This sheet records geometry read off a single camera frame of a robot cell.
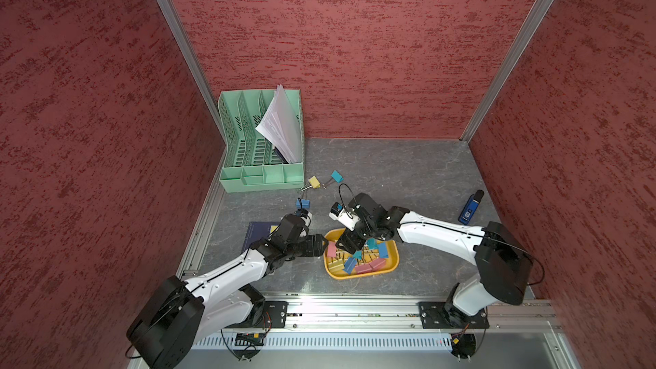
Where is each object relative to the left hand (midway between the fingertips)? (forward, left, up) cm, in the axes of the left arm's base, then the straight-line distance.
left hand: (318, 247), depth 84 cm
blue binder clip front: (+1, -23, -4) cm, 23 cm away
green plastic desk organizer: (+32, +21, +20) cm, 43 cm away
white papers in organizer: (+40, +15, +19) cm, 46 cm away
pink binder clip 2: (-5, -20, 0) cm, 21 cm away
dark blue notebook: (+8, +24, -4) cm, 25 cm away
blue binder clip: (-5, -11, 0) cm, 12 cm away
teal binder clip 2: (+2, -19, 0) cm, 19 cm away
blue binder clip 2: (+19, +7, -3) cm, 20 cm away
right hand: (+2, -9, +3) cm, 10 cm away
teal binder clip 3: (+32, -6, -2) cm, 33 cm away
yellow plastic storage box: (-4, -25, -2) cm, 25 cm away
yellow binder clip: (-6, -6, 0) cm, 9 cm away
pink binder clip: (-1, -5, +1) cm, 5 cm away
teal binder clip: (-2, -14, -1) cm, 14 cm away
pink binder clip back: (-6, -15, -2) cm, 17 cm away
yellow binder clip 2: (+28, +3, -1) cm, 28 cm away
